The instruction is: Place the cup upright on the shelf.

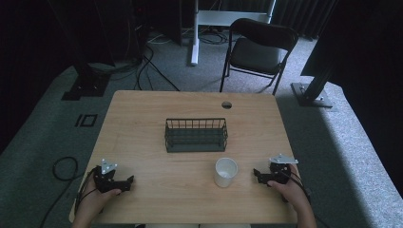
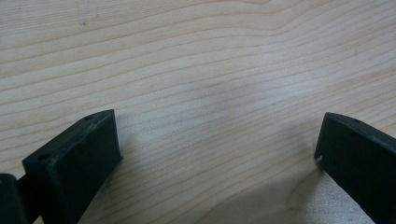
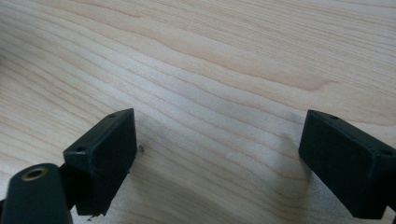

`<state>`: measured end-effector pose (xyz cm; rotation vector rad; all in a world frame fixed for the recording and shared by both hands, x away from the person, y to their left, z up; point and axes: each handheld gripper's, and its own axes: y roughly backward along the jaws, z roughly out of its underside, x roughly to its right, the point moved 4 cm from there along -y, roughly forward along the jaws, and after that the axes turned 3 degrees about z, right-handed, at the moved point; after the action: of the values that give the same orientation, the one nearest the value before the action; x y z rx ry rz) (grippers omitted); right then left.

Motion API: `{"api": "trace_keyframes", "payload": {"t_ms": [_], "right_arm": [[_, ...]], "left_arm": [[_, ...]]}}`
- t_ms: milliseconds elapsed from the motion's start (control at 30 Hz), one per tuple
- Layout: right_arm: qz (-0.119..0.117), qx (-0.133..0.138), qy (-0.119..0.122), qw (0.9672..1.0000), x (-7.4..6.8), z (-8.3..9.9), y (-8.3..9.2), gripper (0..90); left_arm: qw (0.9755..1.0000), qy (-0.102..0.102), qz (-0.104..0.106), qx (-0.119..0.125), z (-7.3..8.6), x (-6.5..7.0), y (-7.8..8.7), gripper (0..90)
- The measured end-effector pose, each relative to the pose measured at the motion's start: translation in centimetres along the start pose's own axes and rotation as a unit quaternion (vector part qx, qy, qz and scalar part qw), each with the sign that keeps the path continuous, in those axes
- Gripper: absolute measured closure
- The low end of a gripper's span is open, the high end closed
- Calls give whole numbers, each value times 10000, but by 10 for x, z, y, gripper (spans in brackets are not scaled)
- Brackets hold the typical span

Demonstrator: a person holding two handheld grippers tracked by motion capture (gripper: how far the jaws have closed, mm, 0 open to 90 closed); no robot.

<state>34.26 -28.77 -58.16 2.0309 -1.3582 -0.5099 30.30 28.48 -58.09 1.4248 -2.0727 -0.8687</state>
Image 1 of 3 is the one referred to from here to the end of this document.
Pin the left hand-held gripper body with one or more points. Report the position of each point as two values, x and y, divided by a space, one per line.
106 182

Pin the person's right hand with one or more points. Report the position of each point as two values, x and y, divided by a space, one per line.
293 191

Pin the person's left hand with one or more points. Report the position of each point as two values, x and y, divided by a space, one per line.
95 201

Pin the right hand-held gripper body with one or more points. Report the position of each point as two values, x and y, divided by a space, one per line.
278 172

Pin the white cup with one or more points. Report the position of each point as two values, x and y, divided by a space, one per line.
225 172

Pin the black folding chair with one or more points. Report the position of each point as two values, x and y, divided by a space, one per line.
258 52

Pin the white desk frame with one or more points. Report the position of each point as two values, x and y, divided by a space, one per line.
221 17

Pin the dark curtain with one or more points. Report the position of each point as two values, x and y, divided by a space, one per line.
304 14

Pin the black metal stand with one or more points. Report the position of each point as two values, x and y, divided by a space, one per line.
87 84
313 91

